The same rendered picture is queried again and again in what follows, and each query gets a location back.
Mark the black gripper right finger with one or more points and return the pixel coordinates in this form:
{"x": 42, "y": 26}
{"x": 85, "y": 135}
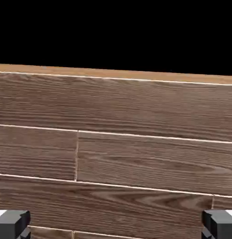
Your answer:
{"x": 220, "y": 224}

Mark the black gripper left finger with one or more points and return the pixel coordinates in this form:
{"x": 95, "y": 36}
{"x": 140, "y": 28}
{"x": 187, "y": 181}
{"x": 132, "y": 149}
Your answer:
{"x": 9, "y": 224}

